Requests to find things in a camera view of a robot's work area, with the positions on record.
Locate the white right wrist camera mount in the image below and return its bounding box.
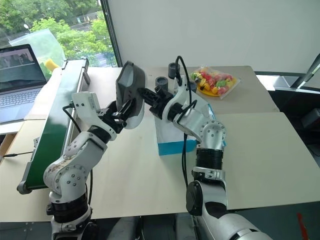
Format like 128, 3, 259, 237
161, 73, 195, 122

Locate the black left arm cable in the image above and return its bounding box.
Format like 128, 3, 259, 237
62, 104, 95, 208

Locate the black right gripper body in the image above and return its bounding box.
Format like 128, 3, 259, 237
149, 87, 174, 120

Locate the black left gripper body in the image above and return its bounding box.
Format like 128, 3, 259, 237
99, 100, 126, 135

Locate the silver laptop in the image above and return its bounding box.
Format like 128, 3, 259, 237
0, 43, 49, 125

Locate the thin black cable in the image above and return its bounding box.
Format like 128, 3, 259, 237
0, 151, 34, 159

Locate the clear bag of colourful toys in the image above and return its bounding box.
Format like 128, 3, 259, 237
188, 65, 242, 101

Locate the black conveyor end box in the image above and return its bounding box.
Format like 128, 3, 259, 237
83, 58, 92, 86

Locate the white and blue shoebox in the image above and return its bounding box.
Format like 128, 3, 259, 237
154, 99, 216, 157

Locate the clear plastic bag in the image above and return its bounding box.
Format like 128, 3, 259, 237
9, 27, 68, 74

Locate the red strip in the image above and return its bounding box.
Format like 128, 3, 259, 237
296, 212, 310, 240

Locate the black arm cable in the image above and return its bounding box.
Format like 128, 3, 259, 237
62, 104, 95, 208
174, 55, 199, 188

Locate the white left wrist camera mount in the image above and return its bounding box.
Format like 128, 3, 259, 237
71, 91, 118, 137

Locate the yellow sponge toy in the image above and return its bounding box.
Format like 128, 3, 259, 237
44, 58, 61, 73

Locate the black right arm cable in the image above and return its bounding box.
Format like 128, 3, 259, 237
174, 55, 199, 188

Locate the yellow plate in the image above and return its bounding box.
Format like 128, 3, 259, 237
196, 84, 227, 98

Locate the grey shoe with white sole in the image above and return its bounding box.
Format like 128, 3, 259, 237
114, 60, 148, 130

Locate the green conveyor belt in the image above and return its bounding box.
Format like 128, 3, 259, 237
16, 57, 90, 196

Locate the black chair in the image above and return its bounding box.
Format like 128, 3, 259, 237
273, 51, 320, 165

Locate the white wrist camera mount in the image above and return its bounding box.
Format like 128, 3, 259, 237
71, 91, 118, 137
161, 73, 195, 122

